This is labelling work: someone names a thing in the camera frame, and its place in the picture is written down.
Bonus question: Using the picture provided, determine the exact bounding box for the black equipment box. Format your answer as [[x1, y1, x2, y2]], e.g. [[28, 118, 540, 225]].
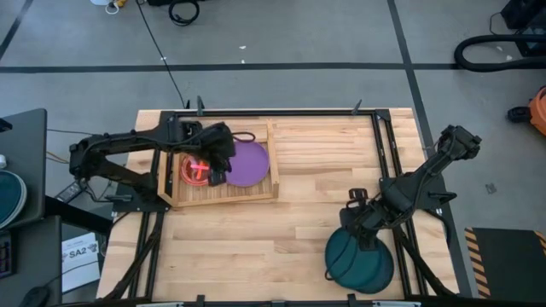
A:
[[499, 0, 546, 32]]

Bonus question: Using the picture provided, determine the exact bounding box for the white printed paper sheet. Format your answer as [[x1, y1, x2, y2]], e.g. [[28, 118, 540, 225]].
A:
[[61, 231, 102, 294]]

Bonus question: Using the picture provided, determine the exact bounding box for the translucent magenta pink plate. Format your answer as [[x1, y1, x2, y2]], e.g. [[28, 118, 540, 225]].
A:
[[180, 153, 212, 188]]

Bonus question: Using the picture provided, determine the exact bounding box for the black computer mouse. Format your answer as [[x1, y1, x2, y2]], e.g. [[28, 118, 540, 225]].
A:
[[19, 285, 52, 307]]

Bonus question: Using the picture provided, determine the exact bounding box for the black vacuum hose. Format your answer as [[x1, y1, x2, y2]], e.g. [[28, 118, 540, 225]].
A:
[[453, 32, 546, 73]]

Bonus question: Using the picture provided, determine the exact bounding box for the wooden shelf rack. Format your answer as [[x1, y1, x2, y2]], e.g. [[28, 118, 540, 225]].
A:
[[156, 119, 282, 209]]

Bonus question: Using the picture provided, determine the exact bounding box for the black keyboard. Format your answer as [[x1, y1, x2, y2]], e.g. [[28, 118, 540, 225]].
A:
[[0, 232, 18, 279]]

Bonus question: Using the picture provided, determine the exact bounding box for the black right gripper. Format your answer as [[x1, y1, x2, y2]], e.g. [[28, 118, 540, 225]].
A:
[[340, 188, 385, 252]]

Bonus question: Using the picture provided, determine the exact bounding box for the black cabinet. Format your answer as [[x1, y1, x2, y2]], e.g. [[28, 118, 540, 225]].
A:
[[147, 0, 206, 7]]

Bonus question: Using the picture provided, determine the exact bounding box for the black aluminium table frame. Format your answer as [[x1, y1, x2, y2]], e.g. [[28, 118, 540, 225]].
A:
[[97, 108, 460, 307]]

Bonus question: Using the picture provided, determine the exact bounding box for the purple plate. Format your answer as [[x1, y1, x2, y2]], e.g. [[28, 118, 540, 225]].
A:
[[224, 140, 271, 188]]

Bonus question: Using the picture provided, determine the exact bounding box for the dark teal plate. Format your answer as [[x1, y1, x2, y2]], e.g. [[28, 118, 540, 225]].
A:
[[323, 227, 396, 295]]

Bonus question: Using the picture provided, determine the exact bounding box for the black hazard striped mat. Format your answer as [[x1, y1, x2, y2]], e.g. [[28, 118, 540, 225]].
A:
[[463, 226, 546, 299]]

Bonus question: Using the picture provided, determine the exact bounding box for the long black hanging cable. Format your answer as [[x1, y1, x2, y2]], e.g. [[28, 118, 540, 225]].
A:
[[135, 0, 189, 108]]

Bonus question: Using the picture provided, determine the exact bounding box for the teal round disc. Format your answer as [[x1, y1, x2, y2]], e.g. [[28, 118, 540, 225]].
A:
[[0, 170, 28, 230]]

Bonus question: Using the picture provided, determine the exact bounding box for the black power adapter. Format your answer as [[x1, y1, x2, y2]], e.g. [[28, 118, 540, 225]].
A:
[[54, 179, 89, 204]]

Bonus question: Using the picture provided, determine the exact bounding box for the coiled black cable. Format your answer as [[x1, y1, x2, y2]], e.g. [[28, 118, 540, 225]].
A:
[[168, 0, 200, 27]]

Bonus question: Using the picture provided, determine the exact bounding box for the orange vacuum cleaner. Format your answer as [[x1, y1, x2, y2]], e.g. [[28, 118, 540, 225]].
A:
[[506, 84, 546, 137]]

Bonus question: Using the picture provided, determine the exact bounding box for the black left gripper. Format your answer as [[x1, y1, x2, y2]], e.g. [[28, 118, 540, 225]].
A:
[[200, 122, 235, 188]]

